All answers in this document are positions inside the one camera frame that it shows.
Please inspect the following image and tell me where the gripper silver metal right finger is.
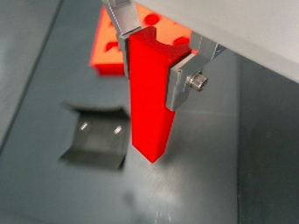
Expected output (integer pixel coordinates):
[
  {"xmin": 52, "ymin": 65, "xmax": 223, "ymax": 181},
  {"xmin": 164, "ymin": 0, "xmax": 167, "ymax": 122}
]
[{"xmin": 165, "ymin": 31, "xmax": 225, "ymax": 111}]

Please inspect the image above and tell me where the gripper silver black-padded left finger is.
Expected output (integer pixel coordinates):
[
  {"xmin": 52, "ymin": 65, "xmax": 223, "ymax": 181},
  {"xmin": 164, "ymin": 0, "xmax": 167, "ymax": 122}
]
[{"xmin": 101, "ymin": 0, "xmax": 141, "ymax": 77}]

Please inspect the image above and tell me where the orange foam shape board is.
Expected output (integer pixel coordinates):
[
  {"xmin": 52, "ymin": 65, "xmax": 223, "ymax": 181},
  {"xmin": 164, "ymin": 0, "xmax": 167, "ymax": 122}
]
[{"xmin": 89, "ymin": 4, "xmax": 192, "ymax": 76}]

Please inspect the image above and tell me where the black curved fixture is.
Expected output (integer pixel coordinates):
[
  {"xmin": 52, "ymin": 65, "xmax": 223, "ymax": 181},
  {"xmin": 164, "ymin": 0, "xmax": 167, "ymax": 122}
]
[{"xmin": 60, "ymin": 102, "xmax": 131, "ymax": 170}]

